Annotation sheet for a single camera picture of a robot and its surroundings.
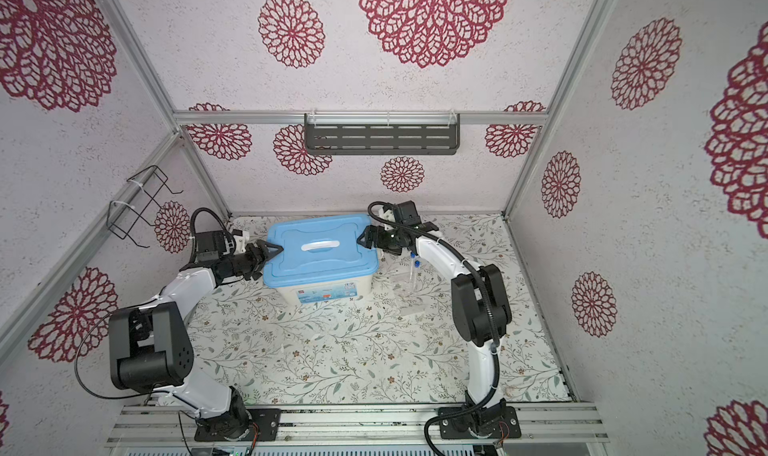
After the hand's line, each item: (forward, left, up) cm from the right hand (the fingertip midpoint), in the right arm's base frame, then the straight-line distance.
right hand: (367, 238), depth 92 cm
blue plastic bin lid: (-6, +14, +2) cm, 15 cm away
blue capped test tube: (-9, -15, -2) cm, 17 cm away
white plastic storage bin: (-14, +12, -9) cm, 21 cm away
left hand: (-7, +27, -2) cm, 28 cm away
